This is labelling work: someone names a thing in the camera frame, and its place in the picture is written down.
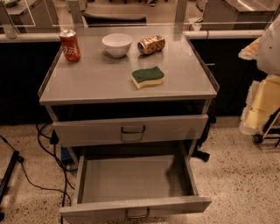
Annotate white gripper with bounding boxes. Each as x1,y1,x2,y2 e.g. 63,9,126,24
238,38,280,135

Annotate green and yellow sponge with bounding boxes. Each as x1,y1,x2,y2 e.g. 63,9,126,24
131,66,165,89

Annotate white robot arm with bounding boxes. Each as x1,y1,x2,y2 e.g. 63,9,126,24
238,15,280,135

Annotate closed upper drawer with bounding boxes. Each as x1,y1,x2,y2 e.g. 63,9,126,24
52,115,208,147

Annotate grey metal drawer cabinet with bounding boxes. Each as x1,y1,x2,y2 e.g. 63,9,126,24
38,25,221,224

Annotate open middle drawer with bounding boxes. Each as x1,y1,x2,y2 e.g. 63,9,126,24
60,153,211,224

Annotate black wheeled cart base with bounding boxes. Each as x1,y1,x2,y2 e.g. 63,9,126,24
253,108,280,147

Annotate gold crushed can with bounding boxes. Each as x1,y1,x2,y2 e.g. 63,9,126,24
137,34,165,55

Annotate white bowl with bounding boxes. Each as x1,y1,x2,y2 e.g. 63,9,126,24
102,33,132,58

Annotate red soda can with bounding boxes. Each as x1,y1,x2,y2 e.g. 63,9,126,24
59,29,81,62

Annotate black stand on left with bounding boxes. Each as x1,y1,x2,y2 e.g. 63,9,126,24
0,150,19,203

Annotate black floor cables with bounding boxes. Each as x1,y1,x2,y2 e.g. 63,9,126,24
0,122,77,224

